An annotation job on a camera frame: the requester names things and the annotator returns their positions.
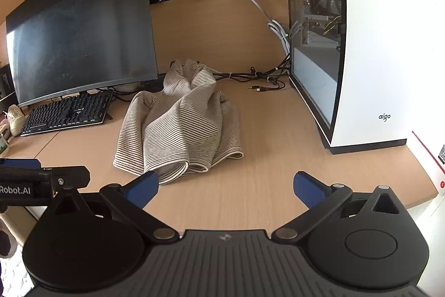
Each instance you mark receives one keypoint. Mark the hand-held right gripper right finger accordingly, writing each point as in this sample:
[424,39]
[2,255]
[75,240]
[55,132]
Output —
[307,192]

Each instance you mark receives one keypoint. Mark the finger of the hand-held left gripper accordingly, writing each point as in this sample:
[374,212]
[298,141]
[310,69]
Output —
[71,177]
[21,163]

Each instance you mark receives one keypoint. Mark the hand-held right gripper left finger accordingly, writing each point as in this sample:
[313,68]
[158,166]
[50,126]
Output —
[144,192]

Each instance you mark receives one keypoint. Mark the beige striped garment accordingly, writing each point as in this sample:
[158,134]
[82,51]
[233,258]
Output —
[180,130]

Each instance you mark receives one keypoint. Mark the person's left hand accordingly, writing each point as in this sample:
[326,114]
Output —
[7,243]

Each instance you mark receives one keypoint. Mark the white sneaker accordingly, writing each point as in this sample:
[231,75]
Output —
[14,119]

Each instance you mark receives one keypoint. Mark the black keyboard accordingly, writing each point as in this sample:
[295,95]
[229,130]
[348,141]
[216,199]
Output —
[66,112]

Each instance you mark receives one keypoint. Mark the white box red stripe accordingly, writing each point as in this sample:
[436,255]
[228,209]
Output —
[431,157]

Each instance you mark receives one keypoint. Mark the black computer monitor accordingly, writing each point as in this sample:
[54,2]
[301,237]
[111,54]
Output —
[83,25]

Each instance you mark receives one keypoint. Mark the white computer tower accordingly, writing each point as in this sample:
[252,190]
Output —
[375,39]

